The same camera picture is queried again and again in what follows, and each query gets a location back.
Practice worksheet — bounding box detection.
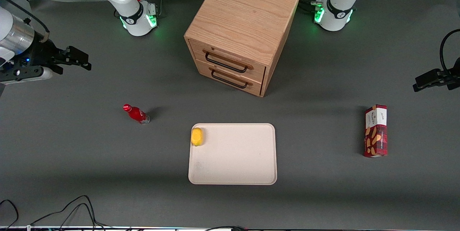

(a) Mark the beige plastic tray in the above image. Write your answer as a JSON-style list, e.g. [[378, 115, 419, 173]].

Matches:
[[188, 123, 278, 185]]

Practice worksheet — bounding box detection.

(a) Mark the wooden drawer with notched edge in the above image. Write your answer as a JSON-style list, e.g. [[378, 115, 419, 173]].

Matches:
[[188, 39, 267, 83]]

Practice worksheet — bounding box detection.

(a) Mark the red bottle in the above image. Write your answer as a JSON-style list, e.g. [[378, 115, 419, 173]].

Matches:
[[123, 104, 151, 125]]

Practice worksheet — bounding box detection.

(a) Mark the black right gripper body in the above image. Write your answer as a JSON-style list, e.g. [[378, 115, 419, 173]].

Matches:
[[14, 39, 67, 70]]

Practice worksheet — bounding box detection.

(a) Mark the red snack box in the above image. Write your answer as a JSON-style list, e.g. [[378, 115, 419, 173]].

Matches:
[[363, 104, 388, 158]]

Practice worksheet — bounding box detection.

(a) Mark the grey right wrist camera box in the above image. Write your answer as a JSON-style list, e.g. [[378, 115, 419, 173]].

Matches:
[[0, 65, 54, 85]]

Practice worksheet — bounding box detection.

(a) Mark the black floor cable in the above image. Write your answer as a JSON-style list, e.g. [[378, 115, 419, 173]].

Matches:
[[205, 225, 248, 231], [29, 195, 108, 230], [0, 199, 19, 230], [53, 203, 97, 228]]

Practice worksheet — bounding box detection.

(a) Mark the black metal drawer handle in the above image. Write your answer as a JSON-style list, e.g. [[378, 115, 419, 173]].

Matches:
[[205, 52, 249, 73], [211, 69, 249, 89]]

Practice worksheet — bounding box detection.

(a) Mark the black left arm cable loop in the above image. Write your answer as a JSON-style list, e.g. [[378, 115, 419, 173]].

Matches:
[[440, 29, 460, 75]]

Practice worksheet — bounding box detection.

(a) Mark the yellow lemon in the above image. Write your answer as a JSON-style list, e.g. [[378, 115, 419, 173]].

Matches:
[[191, 128, 204, 147]]

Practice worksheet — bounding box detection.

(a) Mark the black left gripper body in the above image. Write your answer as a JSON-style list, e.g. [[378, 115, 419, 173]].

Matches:
[[446, 57, 460, 90]]

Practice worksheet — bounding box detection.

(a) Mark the wooden drawer cabinet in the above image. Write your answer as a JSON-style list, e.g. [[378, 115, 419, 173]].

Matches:
[[184, 0, 301, 97]]

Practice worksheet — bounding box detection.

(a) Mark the black left base cable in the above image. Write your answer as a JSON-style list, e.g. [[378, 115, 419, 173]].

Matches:
[[298, 0, 322, 13]]

